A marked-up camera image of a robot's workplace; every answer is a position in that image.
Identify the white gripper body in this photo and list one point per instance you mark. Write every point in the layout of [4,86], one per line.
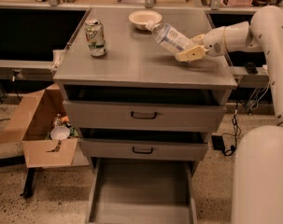
[214,42]

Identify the grey drawer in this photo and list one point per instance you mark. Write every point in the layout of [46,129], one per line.
[134,116]
[141,192]
[126,149]

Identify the grey drawer cabinet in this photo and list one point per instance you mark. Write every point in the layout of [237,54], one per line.
[137,70]

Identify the white bowl in box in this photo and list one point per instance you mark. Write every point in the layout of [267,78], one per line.
[60,133]

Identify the black power adapter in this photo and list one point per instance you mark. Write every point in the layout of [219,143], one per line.
[218,143]

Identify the grey bottom drawer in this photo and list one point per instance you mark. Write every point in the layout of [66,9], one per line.
[141,192]

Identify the clear blue plastic bottle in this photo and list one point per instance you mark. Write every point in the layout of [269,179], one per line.
[169,37]

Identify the black phone on ledge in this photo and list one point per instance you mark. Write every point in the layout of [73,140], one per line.
[251,68]

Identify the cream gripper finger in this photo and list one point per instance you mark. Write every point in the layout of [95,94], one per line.
[199,39]
[193,54]

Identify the white power strip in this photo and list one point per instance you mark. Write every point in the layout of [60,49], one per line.
[265,68]

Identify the white bowl on counter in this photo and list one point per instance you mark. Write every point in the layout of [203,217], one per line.
[141,17]

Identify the grey middle drawer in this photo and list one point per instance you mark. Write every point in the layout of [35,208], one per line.
[126,149]

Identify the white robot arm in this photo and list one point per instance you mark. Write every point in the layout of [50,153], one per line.
[257,194]

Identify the green soda can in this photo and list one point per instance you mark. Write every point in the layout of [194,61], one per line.
[94,32]

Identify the grey top drawer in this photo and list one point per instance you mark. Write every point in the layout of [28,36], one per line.
[134,116]

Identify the brown cardboard box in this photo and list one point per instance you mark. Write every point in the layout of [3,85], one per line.
[32,121]

